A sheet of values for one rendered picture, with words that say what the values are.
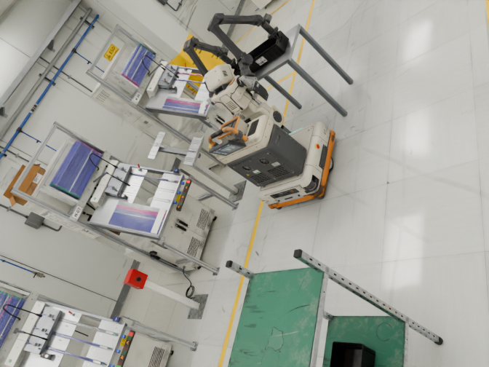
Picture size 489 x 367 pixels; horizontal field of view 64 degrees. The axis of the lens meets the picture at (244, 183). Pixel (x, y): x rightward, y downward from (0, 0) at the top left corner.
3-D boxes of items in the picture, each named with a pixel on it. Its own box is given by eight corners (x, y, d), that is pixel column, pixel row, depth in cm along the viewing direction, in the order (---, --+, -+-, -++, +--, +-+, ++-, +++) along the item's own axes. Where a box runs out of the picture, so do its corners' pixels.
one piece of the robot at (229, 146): (255, 145, 294) (232, 140, 279) (228, 158, 320) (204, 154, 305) (255, 132, 296) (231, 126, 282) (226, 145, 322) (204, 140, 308)
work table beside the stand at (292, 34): (347, 115, 353) (288, 58, 315) (291, 139, 405) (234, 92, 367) (353, 80, 375) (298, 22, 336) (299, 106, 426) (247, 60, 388)
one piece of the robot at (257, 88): (266, 104, 318) (247, 87, 307) (244, 116, 338) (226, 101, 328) (271, 89, 325) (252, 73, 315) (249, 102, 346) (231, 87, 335)
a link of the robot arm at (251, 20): (212, 26, 299) (217, 18, 289) (209, 20, 300) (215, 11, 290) (258, 27, 320) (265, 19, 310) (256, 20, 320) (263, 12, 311)
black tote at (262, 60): (241, 81, 367) (233, 73, 362) (246, 68, 375) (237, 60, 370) (284, 52, 325) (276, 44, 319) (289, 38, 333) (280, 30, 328)
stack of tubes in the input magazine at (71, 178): (102, 154, 381) (77, 139, 369) (79, 198, 356) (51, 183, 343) (98, 157, 391) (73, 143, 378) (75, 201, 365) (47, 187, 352)
